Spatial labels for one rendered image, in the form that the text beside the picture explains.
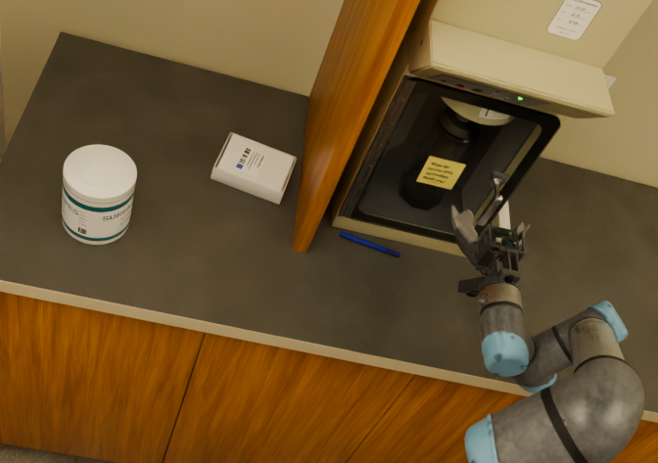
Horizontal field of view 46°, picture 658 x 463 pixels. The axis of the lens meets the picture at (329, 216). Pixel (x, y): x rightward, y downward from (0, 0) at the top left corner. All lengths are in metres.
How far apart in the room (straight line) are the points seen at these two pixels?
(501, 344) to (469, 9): 0.56
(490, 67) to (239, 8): 0.76
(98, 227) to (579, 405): 0.91
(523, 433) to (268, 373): 0.78
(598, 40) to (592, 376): 0.59
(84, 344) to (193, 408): 0.33
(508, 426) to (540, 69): 0.59
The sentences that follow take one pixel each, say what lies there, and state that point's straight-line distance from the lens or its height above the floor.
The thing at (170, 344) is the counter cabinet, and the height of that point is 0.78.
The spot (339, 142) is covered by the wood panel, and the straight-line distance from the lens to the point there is 1.38.
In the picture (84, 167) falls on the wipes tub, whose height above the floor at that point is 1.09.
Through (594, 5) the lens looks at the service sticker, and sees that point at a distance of 1.35.
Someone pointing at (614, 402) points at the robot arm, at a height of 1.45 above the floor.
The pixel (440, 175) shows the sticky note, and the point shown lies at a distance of 1.55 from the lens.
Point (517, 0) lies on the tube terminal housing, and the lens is 1.32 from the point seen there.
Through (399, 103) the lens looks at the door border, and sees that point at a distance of 1.42.
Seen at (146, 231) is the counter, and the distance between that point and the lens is 1.59.
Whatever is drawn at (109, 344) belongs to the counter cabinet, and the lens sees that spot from 1.68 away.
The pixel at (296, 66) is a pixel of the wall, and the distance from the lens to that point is 1.94.
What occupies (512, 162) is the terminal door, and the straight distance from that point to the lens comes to 1.54.
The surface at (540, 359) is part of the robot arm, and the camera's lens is 1.43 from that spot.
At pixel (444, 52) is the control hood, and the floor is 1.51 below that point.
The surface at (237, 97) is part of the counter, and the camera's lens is 1.89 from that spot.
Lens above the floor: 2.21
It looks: 48 degrees down
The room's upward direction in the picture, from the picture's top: 25 degrees clockwise
